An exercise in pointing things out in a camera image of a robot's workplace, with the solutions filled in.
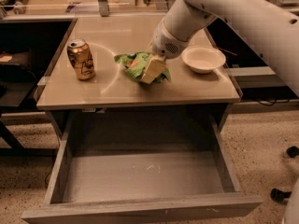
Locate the black chair caster lower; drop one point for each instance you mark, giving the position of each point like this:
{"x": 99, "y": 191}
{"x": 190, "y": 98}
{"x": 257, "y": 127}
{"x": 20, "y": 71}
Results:
{"x": 279, "y": 196}

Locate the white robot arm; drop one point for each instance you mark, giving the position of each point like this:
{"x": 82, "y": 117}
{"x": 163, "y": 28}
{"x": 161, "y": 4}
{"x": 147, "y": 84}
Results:
{"x": 270, "y": 31}

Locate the open grey top drawer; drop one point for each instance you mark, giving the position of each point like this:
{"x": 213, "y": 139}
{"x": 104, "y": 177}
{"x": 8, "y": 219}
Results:
{"x": 139, "y": 167}

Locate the black device on shelf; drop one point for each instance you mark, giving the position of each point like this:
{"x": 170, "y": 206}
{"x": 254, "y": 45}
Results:
{"x": 11, "y": 4}

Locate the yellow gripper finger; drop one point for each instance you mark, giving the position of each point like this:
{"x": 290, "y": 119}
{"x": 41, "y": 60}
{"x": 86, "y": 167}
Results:
{"x": 155, "y": 66}

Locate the white bowl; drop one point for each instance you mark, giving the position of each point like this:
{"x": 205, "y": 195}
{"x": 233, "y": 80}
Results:
{"x": 202, "y": 59}

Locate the black chair caster upper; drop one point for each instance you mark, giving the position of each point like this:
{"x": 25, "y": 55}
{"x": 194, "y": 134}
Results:
{"x": 292, "y": 151}

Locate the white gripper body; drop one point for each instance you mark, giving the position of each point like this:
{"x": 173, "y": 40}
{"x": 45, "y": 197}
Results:
{"x": 164, "y": 44}

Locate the black chair caster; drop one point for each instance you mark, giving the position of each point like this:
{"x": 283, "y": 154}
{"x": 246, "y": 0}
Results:
{"x": 292, "y": 151}
{"x": 279, "y": 196}

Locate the green rice chip bag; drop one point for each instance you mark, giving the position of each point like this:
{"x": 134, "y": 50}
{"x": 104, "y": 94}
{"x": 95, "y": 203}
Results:
{"x": 135, "y": 65}

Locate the gold soda can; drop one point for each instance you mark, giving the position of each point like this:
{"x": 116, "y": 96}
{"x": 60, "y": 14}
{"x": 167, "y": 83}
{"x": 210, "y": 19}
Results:
{"x": 81, "y": 59}

